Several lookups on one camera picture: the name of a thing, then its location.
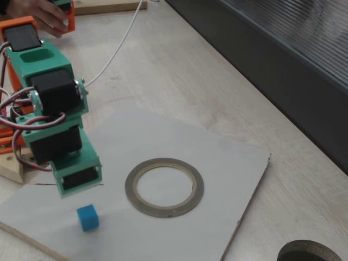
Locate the blue cube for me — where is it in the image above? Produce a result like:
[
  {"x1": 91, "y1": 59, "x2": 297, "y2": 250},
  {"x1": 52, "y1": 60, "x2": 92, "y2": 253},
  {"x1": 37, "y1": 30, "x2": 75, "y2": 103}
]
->
[{"x1": 76, "y1": 204, "x2": 100, "y2": 233}]

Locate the green and orange leader arm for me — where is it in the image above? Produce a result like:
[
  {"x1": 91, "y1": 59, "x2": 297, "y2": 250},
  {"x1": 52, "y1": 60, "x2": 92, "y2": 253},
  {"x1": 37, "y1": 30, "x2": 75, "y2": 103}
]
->
[{"x1": 47, "y1": 0, "x2": 76, "y2": 35}]

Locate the person's hand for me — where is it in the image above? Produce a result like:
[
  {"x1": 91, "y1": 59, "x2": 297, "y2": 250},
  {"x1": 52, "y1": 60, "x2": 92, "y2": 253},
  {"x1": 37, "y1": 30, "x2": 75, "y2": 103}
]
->
[{"x1": 5, "y1": 0, "x2": 70, "y2": 39}]

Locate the wooden base plank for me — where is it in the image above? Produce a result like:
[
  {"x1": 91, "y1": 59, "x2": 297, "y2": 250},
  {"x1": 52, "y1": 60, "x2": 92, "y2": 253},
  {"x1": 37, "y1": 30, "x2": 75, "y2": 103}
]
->
[{"x1": 0, "y1": 154, "x2": 24, "y2": 184}]

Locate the red controller circuit board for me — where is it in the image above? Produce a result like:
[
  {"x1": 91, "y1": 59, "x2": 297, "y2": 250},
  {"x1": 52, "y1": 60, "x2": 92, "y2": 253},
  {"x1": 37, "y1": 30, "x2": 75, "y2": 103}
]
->
[{"x1": 0, "y1": 105, "x2": 14, "y2": 125}]

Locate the white laminated wooden board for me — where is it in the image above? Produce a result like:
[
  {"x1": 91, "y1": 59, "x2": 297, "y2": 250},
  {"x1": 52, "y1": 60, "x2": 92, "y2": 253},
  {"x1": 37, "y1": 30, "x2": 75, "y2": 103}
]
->
[{"x1": 0, "y1": 104, "x2": 272, "y2": 261}]

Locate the long wooden plank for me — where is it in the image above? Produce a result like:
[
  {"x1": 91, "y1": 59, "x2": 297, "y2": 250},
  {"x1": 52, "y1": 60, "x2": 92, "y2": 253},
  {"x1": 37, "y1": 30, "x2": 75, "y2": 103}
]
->
[{"x1": 74, "y1": 0, "x2": 148, "y2": 16}]

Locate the frosted desk partition panel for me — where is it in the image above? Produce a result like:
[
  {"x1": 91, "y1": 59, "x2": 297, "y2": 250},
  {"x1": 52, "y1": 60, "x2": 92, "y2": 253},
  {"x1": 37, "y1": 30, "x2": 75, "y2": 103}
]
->
[{"x1": 164, "y1": 0, "x2": 348, "y2": 176}]

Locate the grey tape ring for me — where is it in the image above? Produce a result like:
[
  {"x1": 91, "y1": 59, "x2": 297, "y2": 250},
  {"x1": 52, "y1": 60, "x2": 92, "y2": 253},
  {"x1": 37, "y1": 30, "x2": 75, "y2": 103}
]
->
[{"x1": 125, "y1": 157, "x2": 205, "y2": 219}]

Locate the orange controller board mount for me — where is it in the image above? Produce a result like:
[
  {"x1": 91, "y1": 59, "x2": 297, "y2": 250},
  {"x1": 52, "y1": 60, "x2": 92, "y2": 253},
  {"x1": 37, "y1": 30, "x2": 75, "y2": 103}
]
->
[{"x1": 0, "y1": 127, "x2": 14, "y2": 154}]

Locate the white USB cable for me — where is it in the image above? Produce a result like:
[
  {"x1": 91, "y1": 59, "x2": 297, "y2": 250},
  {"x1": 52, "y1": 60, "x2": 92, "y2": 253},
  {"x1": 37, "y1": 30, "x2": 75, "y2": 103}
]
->
[{"x1": 85, "y1": 0, "x2": 144, "y2": 88}]

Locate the round desk cable hole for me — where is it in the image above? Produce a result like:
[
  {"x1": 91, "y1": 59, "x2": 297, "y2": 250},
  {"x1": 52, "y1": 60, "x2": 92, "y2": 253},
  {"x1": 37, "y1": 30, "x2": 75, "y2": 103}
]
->
[{"x1": 276, "y1": 239, "x2": 344, "y2": 261}]

